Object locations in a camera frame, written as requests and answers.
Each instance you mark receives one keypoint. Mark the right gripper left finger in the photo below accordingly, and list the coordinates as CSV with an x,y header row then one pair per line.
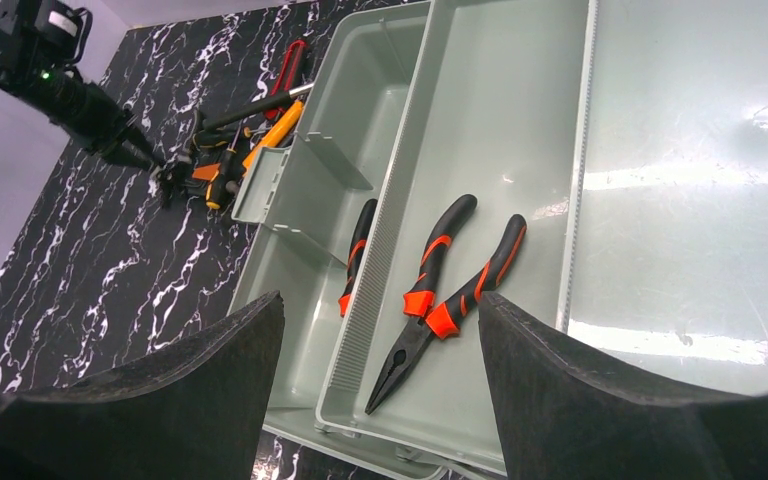
x,y
191,410

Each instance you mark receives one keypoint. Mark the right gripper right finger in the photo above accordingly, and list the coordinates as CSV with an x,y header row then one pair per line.
x,y
566,410

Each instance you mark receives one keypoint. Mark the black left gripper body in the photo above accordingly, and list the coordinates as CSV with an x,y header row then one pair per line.
x,y
41,45

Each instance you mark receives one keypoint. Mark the translucent lid green toolbox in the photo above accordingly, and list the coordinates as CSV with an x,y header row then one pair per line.
x,y
601,164

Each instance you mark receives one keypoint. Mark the orange black cutting pliers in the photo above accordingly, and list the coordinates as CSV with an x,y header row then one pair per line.
x,y
357,248

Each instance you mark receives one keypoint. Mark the orange utility knife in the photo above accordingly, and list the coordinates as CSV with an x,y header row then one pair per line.
x,y
277,133

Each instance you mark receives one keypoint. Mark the black hammer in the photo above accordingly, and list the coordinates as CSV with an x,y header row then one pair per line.
x,y
251,109

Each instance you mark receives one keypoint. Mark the black hex key set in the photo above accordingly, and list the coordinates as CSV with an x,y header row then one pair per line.
x,y
200,179

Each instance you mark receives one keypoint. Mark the black yellow handle screwdriver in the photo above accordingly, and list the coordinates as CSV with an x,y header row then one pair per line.
x,y
218,193

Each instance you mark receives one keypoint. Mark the red handle tool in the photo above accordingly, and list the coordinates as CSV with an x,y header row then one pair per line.
x,y
289,77

